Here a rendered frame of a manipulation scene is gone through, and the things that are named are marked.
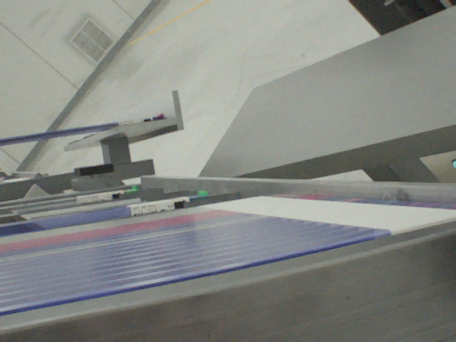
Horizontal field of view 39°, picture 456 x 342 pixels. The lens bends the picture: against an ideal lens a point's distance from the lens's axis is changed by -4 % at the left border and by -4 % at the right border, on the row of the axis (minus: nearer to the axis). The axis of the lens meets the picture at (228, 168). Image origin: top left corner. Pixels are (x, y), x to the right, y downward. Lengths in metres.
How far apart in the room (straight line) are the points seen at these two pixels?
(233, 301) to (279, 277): 0.02
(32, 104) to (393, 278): 8.21
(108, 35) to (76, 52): 0.49
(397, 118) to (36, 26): 7.93
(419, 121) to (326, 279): 0.52
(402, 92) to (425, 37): 0.10
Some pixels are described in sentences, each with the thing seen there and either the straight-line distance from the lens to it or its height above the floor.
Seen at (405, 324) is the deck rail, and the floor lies 0.77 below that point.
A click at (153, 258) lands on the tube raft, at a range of 0.34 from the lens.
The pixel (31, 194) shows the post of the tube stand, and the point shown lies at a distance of 1.14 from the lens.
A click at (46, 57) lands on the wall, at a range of 8.57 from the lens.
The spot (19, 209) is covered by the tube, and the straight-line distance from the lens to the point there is 0.84.
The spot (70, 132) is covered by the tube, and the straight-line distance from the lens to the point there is 1.07.
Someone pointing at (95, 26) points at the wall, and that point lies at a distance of 8.77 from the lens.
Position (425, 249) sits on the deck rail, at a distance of 0.32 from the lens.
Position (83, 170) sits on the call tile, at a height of 0.80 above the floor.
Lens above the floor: 0.98
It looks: 20 degrees down
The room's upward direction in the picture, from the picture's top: 49 degrees counter-clockwise
